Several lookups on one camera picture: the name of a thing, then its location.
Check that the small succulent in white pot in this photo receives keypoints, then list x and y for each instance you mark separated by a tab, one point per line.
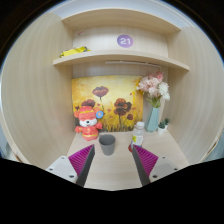
162	126

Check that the white light bar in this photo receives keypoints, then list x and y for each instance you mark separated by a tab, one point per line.
133	63

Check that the yellow poppy flower painting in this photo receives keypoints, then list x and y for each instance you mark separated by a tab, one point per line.
113	88

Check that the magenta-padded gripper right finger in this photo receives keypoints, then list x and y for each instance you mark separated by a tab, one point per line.
161	166

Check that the grey cup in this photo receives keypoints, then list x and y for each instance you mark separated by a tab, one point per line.
107	145

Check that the teal faceted vase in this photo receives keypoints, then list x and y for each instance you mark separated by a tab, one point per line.
152	120

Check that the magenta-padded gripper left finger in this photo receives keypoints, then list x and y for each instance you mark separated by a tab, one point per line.
63	166

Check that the light wood shelf board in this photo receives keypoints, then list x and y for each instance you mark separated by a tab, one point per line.
116	56

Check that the red plush toy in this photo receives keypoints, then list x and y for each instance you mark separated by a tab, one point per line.
88	125

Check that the round purple sticker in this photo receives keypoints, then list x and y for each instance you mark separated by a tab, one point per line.
125	41

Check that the yellow object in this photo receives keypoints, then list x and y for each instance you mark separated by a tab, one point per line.
73	52

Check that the pink and white flower bouquet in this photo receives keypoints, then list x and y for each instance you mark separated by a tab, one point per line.
153	86

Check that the clear plastic drink bottle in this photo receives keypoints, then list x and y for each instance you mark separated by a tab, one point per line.
138	135

